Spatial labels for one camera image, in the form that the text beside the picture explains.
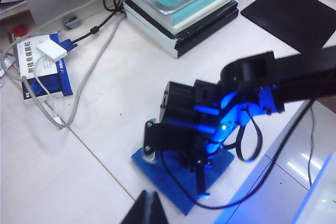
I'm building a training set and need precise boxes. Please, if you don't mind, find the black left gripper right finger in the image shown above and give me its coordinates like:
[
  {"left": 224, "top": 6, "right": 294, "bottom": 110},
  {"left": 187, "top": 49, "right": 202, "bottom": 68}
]
[{"left": 151, "top": 191, "right": 169, "bottom": 224}]

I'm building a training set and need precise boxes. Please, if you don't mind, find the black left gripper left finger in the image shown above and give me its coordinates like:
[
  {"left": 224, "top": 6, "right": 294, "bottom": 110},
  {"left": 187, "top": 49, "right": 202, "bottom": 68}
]
[{"left": 120, "top": 189, "right": 149, "bottom": 224}]

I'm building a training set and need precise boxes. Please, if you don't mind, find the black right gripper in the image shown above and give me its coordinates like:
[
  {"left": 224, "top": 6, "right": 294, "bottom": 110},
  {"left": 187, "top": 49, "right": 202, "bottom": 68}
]
[{"left": 143, "top": 79, "right": 223, "bottom": 200}]

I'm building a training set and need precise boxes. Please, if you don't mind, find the blue microfiber rag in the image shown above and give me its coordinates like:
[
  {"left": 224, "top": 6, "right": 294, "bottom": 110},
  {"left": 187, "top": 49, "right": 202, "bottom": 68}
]
[{"left": 130, "top": 146, "right": 236, "bottom": 217}]

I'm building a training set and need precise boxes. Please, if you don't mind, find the white robot cart edge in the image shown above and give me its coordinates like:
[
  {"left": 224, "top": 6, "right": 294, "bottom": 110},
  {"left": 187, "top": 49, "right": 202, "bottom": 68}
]
[{"left": 288, "top": 152, "right": 336, "bottom": 224}]

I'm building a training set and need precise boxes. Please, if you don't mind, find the thick black cover book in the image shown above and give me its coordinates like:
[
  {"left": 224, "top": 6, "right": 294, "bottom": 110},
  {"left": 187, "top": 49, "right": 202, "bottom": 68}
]
[{"left": 125, "top": 7, "right": 240, "bottom": 59}]

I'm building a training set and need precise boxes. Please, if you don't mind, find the thin black cover book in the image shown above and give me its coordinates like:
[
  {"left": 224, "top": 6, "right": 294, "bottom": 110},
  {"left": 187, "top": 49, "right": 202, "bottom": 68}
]
[{"left": 122, "top": 0, "right": 239, "bottom": 48}]

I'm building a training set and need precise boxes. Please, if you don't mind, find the cream white book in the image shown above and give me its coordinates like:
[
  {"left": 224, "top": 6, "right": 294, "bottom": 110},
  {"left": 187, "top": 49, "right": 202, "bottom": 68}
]
[{"left": 167, "top": 0, "right": 234, "bottom": 36}]

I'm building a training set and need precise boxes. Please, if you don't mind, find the blue white medicine box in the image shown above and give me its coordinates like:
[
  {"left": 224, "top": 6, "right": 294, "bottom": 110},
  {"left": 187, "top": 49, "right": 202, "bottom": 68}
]
[{"left": 17, "top": 33, "right": 75, "bottom": 104}]

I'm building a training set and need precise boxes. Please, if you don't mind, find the black mouse pad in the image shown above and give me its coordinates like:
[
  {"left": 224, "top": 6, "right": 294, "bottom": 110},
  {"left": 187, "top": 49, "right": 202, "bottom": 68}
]
[{"left": 240, "top": 0, "right": 336, "bottom": 55}]

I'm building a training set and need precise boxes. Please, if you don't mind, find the silver partition foot clamp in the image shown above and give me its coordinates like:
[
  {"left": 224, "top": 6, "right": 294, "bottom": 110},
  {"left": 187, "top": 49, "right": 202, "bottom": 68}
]
[{"left": 63, "top": 15, "right": 81, "bottom": 30}]

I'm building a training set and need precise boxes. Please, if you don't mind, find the red bottle cap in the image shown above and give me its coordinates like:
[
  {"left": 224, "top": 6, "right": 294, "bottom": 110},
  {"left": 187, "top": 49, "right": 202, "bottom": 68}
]
[{"left": 13, "top": 24, "right": 29, "bottom": 37}]

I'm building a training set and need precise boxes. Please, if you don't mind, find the long black gripper cable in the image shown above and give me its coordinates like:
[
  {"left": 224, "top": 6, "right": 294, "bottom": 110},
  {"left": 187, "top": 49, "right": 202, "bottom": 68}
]
[{"left": 160, "top": 98, "right": 316, "bottom": 210}]

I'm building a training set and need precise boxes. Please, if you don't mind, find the black flat ribbon cable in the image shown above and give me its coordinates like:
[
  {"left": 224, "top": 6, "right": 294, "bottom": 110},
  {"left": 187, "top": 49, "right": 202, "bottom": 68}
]
[{"left": 235, "top": 113, "right": 263, "bottom": 163}]

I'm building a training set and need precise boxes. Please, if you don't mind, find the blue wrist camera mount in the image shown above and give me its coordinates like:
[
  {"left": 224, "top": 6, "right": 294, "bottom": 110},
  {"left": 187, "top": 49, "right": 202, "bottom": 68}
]
[{"left": 204, "top": 83, "right": 286, "bottom": 156}]

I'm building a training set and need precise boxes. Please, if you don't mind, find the thin black cable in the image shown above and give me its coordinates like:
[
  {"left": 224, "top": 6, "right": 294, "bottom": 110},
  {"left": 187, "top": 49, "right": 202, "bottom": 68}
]
[{"left": 306, "top": 103, "right": 316, "bottom": 186}]

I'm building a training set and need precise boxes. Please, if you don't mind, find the black cable blue VGA plug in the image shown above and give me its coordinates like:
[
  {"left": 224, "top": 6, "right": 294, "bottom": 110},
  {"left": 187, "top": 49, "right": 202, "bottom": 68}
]
[{"left": 58, "top": 0, "right": 124, "bottom": 52}]

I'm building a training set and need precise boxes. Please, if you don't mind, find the white adapter with cable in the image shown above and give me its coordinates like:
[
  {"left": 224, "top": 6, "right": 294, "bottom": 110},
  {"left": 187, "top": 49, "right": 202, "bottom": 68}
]
[{"left": 33, "top": 40, "right": 68, "bottom": 131}]

